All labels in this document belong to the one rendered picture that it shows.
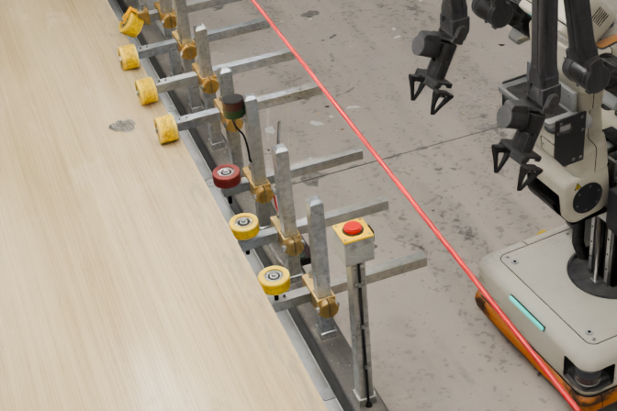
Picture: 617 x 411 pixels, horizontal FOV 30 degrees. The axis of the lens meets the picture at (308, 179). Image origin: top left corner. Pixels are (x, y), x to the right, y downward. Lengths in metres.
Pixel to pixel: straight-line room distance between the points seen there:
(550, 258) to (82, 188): 1.57
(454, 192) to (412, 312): 0.74
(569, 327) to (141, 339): 1.46
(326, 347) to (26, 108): 1.36
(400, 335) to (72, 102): 1.37
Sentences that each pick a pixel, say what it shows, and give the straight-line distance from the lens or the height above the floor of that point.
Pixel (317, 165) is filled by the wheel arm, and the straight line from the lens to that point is 3.38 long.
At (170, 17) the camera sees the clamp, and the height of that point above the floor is 0.96.
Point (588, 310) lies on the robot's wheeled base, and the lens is 3.74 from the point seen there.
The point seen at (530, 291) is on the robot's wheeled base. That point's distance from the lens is 3.79.
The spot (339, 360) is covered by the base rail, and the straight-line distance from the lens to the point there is 2.96.
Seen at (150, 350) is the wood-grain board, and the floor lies 0.90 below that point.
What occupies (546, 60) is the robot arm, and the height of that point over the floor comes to 1.33.
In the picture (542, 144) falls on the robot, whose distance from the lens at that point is 3.48.
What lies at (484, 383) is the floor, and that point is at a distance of 3.88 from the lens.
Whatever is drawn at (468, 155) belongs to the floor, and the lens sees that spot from 4.92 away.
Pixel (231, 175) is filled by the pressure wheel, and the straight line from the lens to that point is 3.28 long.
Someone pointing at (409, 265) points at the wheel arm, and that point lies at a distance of 3.04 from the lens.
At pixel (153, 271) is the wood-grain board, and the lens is 2.99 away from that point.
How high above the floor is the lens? 2.75
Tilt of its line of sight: 35 degrees down
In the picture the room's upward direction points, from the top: 5 degrees counter-clockwise
